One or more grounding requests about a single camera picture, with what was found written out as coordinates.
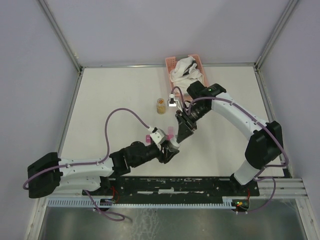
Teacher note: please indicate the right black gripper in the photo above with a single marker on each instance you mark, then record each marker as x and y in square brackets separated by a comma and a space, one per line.
[184, 130]

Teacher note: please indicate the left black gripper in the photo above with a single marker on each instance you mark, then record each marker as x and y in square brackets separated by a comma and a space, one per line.
[167, 155]

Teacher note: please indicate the pink pill organizer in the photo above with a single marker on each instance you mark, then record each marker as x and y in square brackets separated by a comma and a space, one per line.
[170, 134]

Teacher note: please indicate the white vitamin bottle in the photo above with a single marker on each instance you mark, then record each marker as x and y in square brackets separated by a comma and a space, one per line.
[173, 145]

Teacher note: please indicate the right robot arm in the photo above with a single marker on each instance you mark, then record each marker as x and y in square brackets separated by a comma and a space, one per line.
[265, 139]

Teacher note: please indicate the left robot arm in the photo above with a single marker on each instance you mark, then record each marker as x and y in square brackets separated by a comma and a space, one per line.
[51, 174]

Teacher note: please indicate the amber pill bottle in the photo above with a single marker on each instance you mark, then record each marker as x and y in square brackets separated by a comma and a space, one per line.
[161, 106]

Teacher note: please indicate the white cloth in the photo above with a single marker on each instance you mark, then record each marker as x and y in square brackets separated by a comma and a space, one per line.
[185, 73]

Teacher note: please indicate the pink plastic basket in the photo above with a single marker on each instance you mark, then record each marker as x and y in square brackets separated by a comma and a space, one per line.
[171, 63]

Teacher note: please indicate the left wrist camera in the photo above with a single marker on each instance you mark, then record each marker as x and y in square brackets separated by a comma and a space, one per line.
[158, 136]

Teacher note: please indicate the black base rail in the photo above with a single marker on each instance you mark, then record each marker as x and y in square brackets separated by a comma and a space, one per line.
[173, 190]

